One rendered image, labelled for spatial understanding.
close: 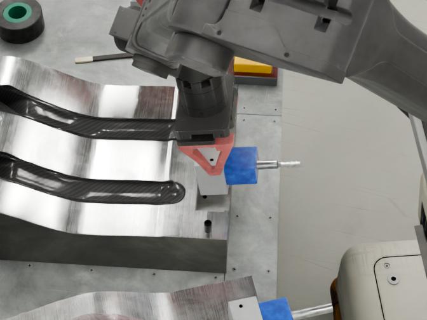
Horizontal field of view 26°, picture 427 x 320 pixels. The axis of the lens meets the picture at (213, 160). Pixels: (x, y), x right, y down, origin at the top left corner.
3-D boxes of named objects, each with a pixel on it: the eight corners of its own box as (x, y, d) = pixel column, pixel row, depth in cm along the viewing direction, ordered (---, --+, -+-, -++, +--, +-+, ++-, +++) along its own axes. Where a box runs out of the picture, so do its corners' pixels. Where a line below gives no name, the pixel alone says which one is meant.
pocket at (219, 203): (230, 195, 129) (231, 180, 126) (228, 226, 126) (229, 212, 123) (198, 193, 129) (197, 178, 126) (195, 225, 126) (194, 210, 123)
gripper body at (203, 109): (176, 143, 110) (164, 96, 105) (185, 87, 117) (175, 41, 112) (230, 140, 109) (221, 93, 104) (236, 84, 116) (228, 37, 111)
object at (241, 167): (302, 164, 121) (298, 134, 118) (301, 192, 118) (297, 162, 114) (204, 168, 124) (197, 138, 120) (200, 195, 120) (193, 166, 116)
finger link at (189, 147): (187, 188, 116) (173, 134, 109) (192, 148, 121) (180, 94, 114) (240, 186, 115) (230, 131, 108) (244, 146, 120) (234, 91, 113)
